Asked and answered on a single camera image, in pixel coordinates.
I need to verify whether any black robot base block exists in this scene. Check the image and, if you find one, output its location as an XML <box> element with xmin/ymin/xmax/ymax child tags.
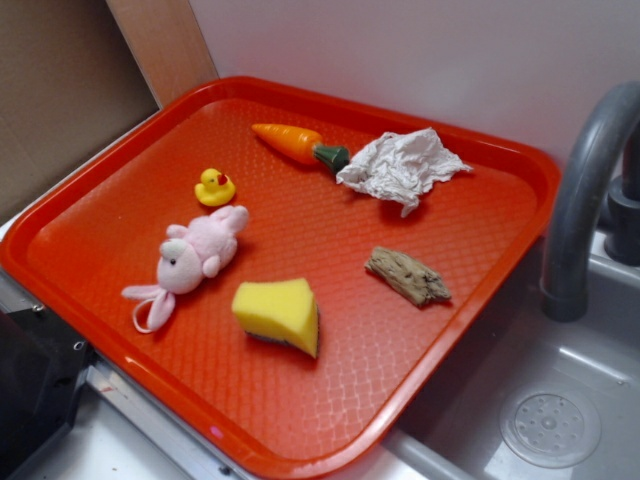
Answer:
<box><xmin>1</xmin><ymin>306</ymin><xmax>94</xmax><ymax>479</ymax></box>

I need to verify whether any brown wood chip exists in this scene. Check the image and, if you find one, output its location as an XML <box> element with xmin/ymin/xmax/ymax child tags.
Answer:
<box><xmin>364</xmin><ymin>246</ymin><xmax>452</xmax><ymax>308</ymax></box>

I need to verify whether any red plastic tray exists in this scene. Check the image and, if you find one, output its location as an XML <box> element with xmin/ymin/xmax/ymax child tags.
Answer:
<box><xmin>1</xmin><ymin>77</ymin><xmax>560</xmax><ymax>479</ymax></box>

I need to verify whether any yellow sponge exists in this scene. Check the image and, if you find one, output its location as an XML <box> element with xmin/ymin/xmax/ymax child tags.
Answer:
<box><xmin>231</xmin><ymin>278</ymin><xmax>319</xmax><ymax>358</ymax></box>

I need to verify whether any orange toy carrot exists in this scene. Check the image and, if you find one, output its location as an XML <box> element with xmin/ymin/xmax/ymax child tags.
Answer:
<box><xmin>251</xmin><ymin>123</ymin><xmax>350</xmax><ymax>175</ymax></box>

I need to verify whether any crumpled white paper towel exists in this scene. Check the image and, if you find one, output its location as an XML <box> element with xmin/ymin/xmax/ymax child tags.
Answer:
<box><xmin>336</xmin><ymin>127</ymin><xmax>472</xmax><ymax>218</ymax></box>

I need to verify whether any yellow rubber duck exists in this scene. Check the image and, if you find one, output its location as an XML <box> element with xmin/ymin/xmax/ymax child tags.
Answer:
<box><xmin>194</xmin><ymin>168</ymin><xmax>236</xmax><ymax>207</ymax></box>

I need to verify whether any pink plush bunny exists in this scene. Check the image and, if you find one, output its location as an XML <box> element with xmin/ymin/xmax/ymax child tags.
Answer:
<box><xmin>121</xmin><ymin>205</ymin><xmax>249</xmax><ymax>334</ymax></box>

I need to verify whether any grey toy faucet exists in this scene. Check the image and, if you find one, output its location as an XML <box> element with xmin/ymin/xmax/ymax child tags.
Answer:
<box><xmin>540</xmin><ymin>81</ymin><xmax>639</xmax><ymax>322</ymax></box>

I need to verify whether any light wooden board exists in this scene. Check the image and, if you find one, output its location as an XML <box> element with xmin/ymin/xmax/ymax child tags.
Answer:
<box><xmin>107</xmin><ymin>0</ymin><xmax>219</xmax><ymax>108</ymax></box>

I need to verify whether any grey toy sink basin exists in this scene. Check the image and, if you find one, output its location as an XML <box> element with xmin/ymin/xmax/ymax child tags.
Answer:
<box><xmin>389</xmin><ymin>234</ymin><xmax>640</xmax><ymax>480</ymax></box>

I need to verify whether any brown cardboard panel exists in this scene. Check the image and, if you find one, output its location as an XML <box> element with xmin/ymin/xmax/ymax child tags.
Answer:
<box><xmin>1</xmin><ymin>1</ymin><xmax>157</xmax><ymax>221</ymax></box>

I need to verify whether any dark grey faucet knob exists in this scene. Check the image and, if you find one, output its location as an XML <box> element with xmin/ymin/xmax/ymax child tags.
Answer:
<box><xmin>605</xmin><ymin>127</ymin><xmax>639</xmax><ymax>266</ymax></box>

